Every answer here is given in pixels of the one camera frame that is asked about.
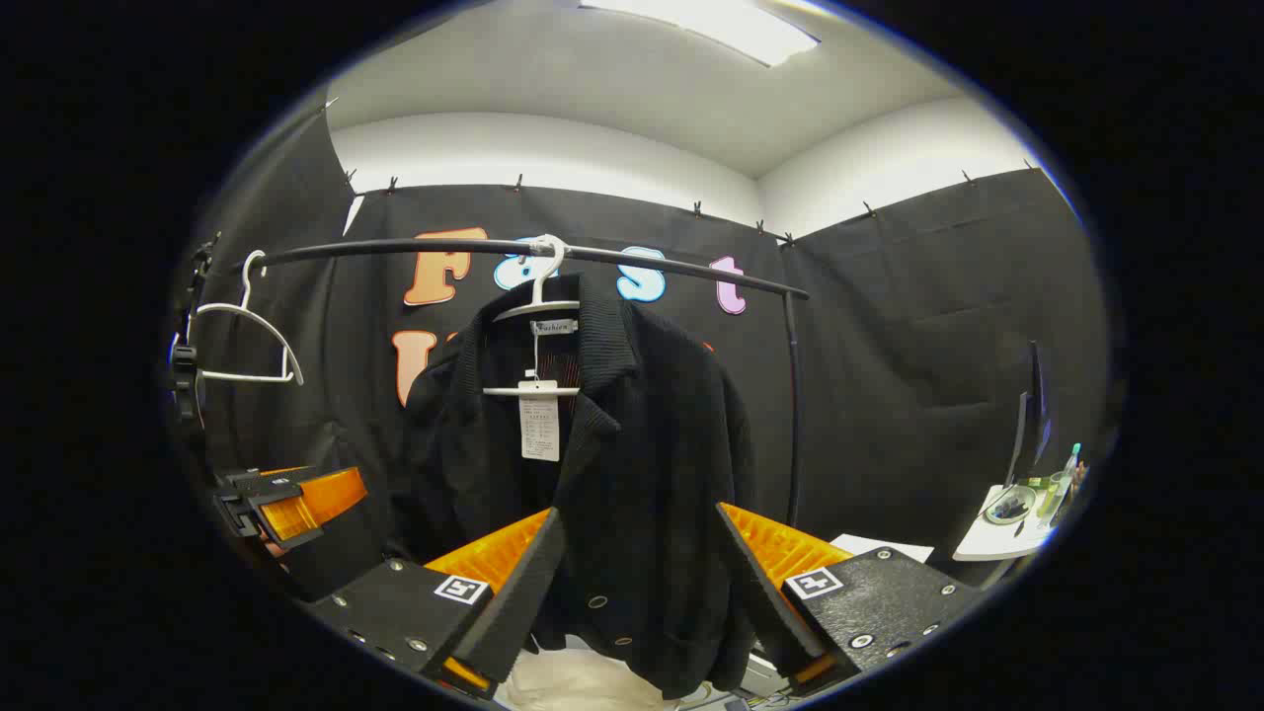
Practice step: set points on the black monitor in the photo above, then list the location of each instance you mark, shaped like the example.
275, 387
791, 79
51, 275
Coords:
1032, 425

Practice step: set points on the black backdrop cloth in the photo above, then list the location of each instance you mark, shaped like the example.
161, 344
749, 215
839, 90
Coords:
889, 346

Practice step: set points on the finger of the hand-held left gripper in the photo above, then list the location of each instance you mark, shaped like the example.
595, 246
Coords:
306, 504

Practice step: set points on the black clothes rack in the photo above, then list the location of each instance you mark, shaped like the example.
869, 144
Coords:
395, 243

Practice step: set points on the white paper hang tag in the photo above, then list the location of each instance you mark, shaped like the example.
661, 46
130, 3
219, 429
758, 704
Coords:
540, 425

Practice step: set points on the white hanger with crossbar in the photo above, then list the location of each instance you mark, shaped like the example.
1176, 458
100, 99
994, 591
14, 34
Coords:
504, 391
247, 376

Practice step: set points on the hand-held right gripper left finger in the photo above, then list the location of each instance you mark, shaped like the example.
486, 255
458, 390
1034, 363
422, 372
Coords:
523, 602

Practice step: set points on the white side table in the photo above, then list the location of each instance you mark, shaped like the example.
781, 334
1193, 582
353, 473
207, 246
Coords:
997, 541

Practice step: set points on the green plastic bottle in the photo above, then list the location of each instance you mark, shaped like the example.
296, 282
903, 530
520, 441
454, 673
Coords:
1065, 479

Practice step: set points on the black knit jacket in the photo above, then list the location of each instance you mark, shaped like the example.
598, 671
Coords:
652, 444

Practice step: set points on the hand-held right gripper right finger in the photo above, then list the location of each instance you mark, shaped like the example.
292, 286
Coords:
765, 602

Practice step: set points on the ceiling light panel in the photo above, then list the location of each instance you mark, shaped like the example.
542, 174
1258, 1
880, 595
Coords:
731, 25

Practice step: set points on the glass bowl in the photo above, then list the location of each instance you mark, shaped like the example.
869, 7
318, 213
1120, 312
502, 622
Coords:
1009, 509

